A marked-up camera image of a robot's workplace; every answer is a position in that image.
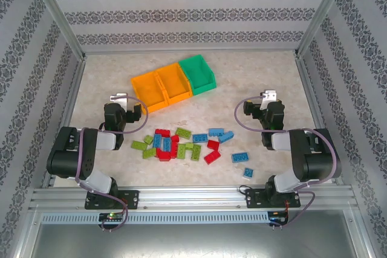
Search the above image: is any aluminium mounting beam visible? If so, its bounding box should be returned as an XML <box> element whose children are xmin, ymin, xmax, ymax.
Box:
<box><xmin>30</xmin><ymin>185</ymin><xmax>357</xmax><ymax>212</ymax></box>

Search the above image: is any aluminium frame post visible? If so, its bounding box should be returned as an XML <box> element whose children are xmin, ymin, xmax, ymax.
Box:
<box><xmin>295</xmin><ymin>0</ymin><xmax>354</xmax><ymax>59</ymax></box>
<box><xmin>24</xmin><ymin>0</ymin><xmax>88</xmax><ymax>61</ymax></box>

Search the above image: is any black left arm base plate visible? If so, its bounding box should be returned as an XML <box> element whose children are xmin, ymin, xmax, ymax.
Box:
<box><xmin>84</xmin><ymin>190</ymin><xmax>140</xmax><ymax>210</ymax></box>

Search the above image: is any grey metal sheet panel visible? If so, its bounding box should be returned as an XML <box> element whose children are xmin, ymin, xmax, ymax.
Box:
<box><xmin>28</xmin><ymin>223</ymin><xmax>371</xmax><ymax>258</ymax></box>

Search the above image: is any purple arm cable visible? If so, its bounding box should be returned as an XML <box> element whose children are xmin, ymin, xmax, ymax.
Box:
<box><xmin>74</xmin><ymin>95</ymin><xmax>149</xmax><ymax>232</ymax></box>
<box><xmin>235</xmin><ymin>94</ymin><xmax>341</xmax><ymax>231</ymax></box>

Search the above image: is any slotted grey cable duct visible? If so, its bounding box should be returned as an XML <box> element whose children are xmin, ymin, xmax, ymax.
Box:
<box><xmin>41</xmin><ymin>211</ymin><xmax>270</xmax><ymax>225</ymax></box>

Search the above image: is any aluminium cross rail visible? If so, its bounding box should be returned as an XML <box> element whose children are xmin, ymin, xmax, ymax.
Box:
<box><xmin>83</xmin><ymin>48</ymin><xmax>300</xmax><ymax>56</ymax></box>

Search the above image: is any yellow plastic bin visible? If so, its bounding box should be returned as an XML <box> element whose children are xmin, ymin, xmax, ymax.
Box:
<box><xmin>154</xmin><ymin>62</ymin><xmax>194</xmax><ymax>103</ymax></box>
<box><xmin>130</xmin><ymin>70</ymin><xmax>169</xmax><ymax>113</ymax></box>

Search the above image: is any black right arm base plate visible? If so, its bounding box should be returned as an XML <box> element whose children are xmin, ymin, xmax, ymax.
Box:
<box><xmin>245</xmin><ymin>188</ymin><xmax>302</xmax><ymax>209</ymax></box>

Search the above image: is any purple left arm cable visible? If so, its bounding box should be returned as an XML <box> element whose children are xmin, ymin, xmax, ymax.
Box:
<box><xmin>74</xmin><ymin>95</ymin><xmax>149</xmax><ymax>232</ymax></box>

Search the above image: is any aluminium side rail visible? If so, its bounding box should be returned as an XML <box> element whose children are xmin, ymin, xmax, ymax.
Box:
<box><xmin>41</xmin><ymin>57</ymin><xmax>88</xmax><ymax>189</ymax></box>
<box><xmin>293</xmin><ymin>54</ymin><xmax>345</xmax><ymax>186</ymax></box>

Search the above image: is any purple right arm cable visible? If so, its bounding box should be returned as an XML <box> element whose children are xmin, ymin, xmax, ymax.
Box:
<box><xmin>235</xmin><ymin>94</ymin><xmax>341</xmax><ymax>231</ymax></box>

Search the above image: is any green plastic bin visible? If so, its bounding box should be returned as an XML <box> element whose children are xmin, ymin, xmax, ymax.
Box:
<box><xmin>178</xmin><ymin>54</ymin><xmax>217</xmax><ymax>97</ymax></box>

